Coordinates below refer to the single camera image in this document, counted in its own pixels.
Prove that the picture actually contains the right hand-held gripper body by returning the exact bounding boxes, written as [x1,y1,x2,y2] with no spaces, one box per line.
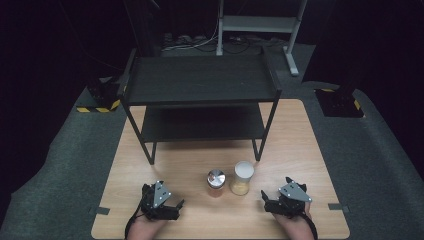
[276,176,313,219]

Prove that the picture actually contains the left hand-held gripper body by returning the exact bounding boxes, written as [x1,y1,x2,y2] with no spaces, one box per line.
[139,180,178,222]

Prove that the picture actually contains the white lid jar yellow contents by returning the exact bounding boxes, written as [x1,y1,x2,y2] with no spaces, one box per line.
[229,160,255,197]

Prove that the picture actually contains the silver lid jar orange contents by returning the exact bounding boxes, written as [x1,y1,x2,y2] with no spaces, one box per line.
[206,169,227,198]

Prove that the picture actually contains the black two-tier shelf rack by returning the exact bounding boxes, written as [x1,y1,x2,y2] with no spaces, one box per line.
[116,46,283,166]

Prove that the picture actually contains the person's right hand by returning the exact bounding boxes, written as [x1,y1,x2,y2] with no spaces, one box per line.
[271,203,316,240]

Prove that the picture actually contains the person's left hand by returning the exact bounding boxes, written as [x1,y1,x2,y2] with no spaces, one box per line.
[127,213,168,240]

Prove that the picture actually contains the grey tape piece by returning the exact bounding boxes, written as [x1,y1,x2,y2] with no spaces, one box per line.
[328,203,350,214]
[89,206,111,216]

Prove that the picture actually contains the black base yellow striped edge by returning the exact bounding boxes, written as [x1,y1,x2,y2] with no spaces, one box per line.
[76,76,122,114]
[314,87,365,118]

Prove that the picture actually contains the grey felt mat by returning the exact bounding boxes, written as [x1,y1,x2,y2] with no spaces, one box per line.
[0,41,424,240]

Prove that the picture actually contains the black power strip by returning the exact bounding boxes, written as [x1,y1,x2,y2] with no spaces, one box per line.
[163,32,208,48]

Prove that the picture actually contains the grey metal stand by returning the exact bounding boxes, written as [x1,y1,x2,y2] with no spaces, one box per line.
[215,0,308,77]

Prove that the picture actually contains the black cord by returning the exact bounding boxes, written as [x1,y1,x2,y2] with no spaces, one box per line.
[124,199,148,240]
[299,213,319,240]

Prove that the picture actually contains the white cable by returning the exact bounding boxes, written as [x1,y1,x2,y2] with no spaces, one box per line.
[162,18,220,52]

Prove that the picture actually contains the black cable bundle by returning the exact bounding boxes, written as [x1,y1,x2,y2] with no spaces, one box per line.
[194,35,264,55]

